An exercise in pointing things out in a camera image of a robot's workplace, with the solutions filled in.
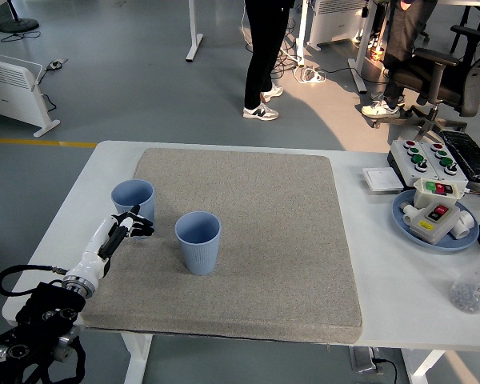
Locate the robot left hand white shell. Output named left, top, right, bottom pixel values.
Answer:
left=65, top=204, right=156, bottom=286

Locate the blue ribbed plastic cup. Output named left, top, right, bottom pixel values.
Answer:
left=174, top=210, right=222, bottom=276
left=110, top=178, right=156, bottom=240

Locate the white push-button control box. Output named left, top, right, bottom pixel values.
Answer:
left=419, top=140, right=471, bottom=185
left=386, top=139, right=441, bottom=189

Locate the white table leg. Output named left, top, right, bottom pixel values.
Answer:
left=402, top=348, right=449, bottom=384
left=119, top=332, right=154, bottom=384

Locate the grey-brown table mat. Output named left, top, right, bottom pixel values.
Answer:
left=79, top=147, right=364, bottom=345

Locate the white panel heater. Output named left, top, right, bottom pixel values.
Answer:
left=306, top=0, right=369, bottom=48
left=0, top=50, right=61, bottom=138

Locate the black fan stand base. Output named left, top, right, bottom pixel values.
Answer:
left=0, top=0, right=40, bottom=34

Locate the white desk leg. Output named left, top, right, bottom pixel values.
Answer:
left=185, top=0, right=204, bottom=62
left=347, top=0, right=379, bottom=95

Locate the standing person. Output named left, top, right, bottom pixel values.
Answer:
left=242, top=0, right=294, bottom=121

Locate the white floor power strip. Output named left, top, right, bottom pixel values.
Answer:
left=294, top=66, right=327, bottom=84

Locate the blue round plate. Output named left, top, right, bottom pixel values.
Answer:
left=391, top=189, right=480, bottom=252

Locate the white pipe fitting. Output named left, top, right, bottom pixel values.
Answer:
left=399, top=202, right=421, bottom=224
left=450, top=210, right=477, bottom=240

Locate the person by office chair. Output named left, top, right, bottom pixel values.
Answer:
left=361, top=0, right=439, bottom=119

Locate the clear bottle red cap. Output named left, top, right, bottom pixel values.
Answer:
left=449, top=241, right=480, bottom=315

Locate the black office chair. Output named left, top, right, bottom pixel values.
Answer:
left=387, top=24, right=480, bottom=139

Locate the white wall switch plate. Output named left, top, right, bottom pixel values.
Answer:
left=362, top=166, right=405, bottom=193

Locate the white green-red button switch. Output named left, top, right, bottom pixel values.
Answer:
left=412, top=178, right=469, bottom=209

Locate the grey red-black button switch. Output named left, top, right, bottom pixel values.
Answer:
left=408, top=201, right=462, bottom=245

